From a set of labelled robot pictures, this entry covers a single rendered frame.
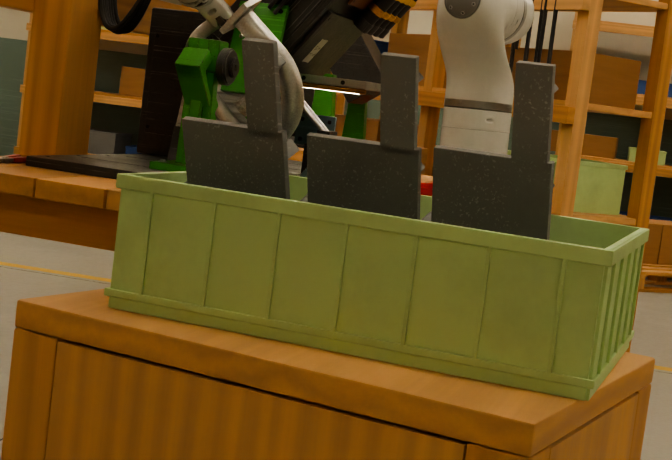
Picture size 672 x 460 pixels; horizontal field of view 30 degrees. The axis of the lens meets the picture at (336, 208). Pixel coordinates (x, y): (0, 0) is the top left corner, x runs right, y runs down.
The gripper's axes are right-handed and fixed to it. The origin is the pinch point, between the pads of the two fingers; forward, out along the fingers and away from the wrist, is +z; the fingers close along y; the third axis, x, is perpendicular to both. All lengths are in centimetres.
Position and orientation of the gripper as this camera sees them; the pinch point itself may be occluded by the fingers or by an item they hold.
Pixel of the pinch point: (221, 16)
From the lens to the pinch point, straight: 278.4
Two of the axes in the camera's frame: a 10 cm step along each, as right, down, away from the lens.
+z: 2.5, 2.2, 9.4
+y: -5.1, -8.0, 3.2
